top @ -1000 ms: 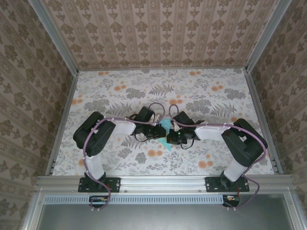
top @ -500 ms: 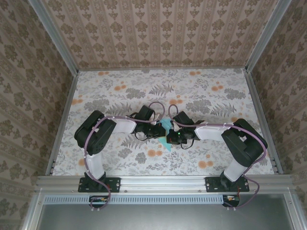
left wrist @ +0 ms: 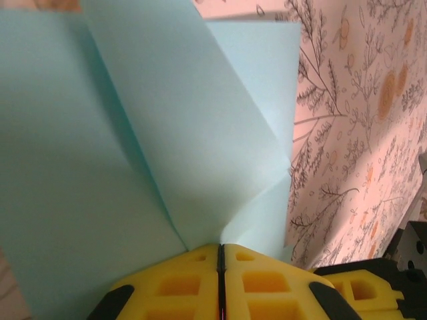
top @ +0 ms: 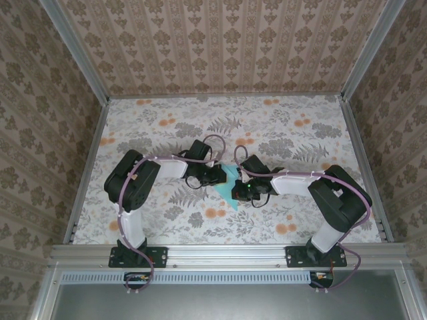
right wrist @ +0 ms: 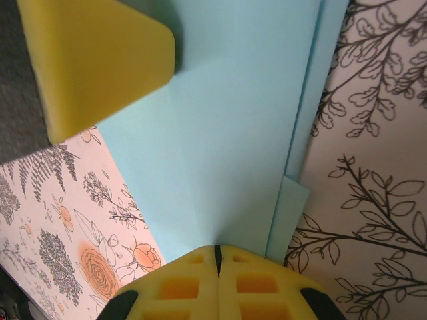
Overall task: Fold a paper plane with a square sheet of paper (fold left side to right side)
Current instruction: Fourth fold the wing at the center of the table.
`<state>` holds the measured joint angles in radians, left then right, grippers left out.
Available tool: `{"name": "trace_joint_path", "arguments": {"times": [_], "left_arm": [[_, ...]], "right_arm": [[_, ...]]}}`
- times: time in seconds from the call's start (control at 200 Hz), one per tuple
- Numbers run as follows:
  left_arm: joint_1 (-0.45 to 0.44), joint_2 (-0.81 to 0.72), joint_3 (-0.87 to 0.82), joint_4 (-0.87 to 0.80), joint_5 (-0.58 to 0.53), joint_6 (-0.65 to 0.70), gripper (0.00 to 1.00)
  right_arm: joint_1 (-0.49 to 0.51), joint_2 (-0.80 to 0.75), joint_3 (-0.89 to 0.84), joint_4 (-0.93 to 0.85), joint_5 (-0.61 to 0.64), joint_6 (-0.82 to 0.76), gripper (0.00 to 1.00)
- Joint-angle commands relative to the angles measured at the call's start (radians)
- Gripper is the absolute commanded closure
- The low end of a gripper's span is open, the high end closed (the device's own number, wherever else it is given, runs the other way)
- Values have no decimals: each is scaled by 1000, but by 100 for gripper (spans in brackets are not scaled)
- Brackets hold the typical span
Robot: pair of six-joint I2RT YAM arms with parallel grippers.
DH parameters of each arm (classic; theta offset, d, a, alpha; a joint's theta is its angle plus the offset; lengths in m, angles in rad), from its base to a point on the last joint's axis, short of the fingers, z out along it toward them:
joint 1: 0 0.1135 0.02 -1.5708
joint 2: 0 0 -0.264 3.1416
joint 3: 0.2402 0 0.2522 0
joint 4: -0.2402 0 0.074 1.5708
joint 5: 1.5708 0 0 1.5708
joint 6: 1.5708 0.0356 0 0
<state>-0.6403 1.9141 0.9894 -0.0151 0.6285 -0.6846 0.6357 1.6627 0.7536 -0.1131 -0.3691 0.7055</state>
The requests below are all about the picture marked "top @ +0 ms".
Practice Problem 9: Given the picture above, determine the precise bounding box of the light blue paper sheet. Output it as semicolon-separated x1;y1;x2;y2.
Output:
213;163;240;212

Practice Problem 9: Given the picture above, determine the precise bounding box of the floral patterned table cover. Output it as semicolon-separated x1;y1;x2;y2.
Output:
71;96;384;246

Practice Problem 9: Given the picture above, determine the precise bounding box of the left gripper thin black cable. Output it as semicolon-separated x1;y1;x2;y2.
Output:
185;175;204;190

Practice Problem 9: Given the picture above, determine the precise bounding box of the gripper thin black cable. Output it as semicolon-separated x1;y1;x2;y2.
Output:
185;175;204;190
250;195;271;209

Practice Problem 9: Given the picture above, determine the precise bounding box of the right gripper thin black cable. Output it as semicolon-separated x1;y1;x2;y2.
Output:
250;195;271;209

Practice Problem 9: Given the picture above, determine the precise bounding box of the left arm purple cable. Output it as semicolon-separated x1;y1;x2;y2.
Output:
116;134;228;296

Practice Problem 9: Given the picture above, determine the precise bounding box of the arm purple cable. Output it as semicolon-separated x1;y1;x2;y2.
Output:
233;145;374;295
116;134;228;296

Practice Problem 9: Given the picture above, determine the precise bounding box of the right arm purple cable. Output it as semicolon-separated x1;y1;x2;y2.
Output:
233;145;374;295

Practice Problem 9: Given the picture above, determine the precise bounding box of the aluminium mounting rail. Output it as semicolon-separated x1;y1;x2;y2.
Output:
48;243;412;268

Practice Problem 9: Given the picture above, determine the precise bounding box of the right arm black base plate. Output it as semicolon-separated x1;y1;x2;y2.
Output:
285;245;348;269

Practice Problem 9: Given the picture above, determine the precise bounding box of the grey slotted cable duct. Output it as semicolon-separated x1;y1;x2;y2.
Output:
61;270;313;285

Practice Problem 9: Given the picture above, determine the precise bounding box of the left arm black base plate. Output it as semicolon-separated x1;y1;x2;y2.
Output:
108;245;168;269

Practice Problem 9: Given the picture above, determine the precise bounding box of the aluminium table edge rail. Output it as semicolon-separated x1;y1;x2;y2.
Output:
338;96;394;243
63;99;111;245

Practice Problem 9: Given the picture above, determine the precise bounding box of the aluminium frame post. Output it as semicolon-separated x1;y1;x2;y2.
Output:
340;0;406;101
42;0;111;105

